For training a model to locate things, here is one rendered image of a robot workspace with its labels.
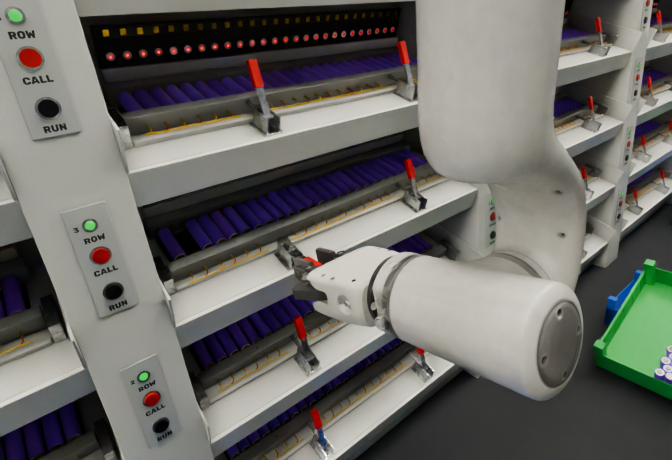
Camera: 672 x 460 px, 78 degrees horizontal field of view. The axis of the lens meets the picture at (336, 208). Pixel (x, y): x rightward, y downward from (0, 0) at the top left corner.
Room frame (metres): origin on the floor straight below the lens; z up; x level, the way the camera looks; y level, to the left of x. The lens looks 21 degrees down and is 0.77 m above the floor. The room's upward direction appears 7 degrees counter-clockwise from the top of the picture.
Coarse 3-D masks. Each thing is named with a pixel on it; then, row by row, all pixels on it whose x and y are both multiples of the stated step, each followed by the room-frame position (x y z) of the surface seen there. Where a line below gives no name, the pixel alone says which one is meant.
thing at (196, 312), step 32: (416, 128) 0.89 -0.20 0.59; (320, 160) 0.76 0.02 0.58; (192, 192) 0.62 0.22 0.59; (224, 192) 0.65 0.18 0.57; (448, 192) 0.75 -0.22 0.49; (320, 224) 0.63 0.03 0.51; (352, 224) 0.63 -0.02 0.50; (384, 224) 0.64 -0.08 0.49; (416, 224) 0.68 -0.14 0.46; (160, 256) 0.54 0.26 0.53; (192, 288) 0.48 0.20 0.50; (224, 288) 0.49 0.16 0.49; (256, 288) 0.49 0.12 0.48; (288, 288) 0.52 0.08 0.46; (192, 320) 0.44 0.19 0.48; (224, 320) 0.47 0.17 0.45
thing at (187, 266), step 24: (432, 168) 0.79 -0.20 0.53; (360, 192) 0.68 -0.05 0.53; (384, 192) 0.71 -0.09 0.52; (288, 216) 0.61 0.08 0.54; (312, 216) 0.61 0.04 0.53; (336, 216) 0.63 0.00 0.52; (240, 240) 0.55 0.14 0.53; (264, 240) 0.57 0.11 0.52; (168, 264) 0.49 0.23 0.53; (192, 264) 0.50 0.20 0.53; (216, 264) 0.52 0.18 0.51
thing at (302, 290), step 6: (294, 288) 0.41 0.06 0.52; (300, 288) 0.41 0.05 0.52; (306, 288) 0.40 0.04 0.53; (312, 288) 0.40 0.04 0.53; (294, 294) 0.41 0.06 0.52; (300, 294) 0.40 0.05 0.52; (306, 294) 0.40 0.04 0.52; (312, 294) 0.39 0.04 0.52; (318, 294) 0.39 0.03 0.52; (324, 294) 0.39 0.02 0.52
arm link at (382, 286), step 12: (408, 252) 0.36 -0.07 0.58; (384, 264) 0.35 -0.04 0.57; (396, 264) 0.34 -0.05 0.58; (384, 276) 0.33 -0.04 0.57; (396, 276) 0.33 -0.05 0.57; (372, 288) 0.34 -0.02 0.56; (384, 288) 0.32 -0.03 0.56; (384, 300) 0.32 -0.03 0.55; (384, 312) 0.32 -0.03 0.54; (384, 324) 0.31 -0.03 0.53; (396, 336) 0.31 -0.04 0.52
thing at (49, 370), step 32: (0, 256) 0.48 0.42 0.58; (0, 288) 0.46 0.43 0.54; (32, 288) 0.47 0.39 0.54; (0, 320) 0.40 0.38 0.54; (32, 320) 0.40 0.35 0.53; (64, 320) 0.42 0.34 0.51; (0, 352) 0.38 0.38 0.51; (32, 352) 0.38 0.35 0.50; (64, 352) 0.38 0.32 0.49; (0, 384) 0.35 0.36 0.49; (32, 384) 0.35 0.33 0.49; (64, 384) 0.36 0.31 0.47; (0, 416) 0.33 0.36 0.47; (32, 416) 0.34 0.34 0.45
